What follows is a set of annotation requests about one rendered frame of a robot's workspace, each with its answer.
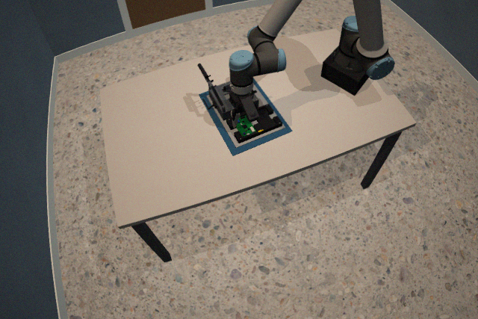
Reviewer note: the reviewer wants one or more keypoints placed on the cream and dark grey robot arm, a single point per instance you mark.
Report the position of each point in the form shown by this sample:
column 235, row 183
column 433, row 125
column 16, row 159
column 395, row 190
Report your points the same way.
column 371, row 54

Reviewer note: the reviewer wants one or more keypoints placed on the green circuit board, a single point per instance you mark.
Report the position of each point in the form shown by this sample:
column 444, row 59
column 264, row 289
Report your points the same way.
column 244, row 126

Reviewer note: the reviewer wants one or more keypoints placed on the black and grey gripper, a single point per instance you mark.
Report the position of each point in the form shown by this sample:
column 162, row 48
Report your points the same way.
column 238, row 108

